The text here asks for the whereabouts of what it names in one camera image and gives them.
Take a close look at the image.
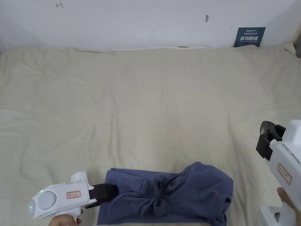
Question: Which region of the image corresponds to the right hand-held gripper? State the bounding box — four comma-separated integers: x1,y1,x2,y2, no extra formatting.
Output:
256,119,301,226

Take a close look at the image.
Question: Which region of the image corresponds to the person's left hand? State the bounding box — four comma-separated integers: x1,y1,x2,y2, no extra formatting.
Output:
44,210,83,226

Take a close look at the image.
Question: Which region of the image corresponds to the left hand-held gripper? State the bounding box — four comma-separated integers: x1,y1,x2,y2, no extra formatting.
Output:
29,172,119,221

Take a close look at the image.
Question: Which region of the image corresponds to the dark blue sign card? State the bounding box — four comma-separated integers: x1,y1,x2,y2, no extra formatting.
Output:
233,27,266,48

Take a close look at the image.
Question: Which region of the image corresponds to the bed with beige sheet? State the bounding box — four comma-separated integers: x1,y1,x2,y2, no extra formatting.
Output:
0,45,301,226

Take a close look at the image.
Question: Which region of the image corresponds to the person's right hand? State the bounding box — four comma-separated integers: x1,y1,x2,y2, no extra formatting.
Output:
277,187,301,212

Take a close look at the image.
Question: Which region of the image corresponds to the dark blue shirt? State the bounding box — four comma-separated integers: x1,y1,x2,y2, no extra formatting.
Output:
97,162,234,226

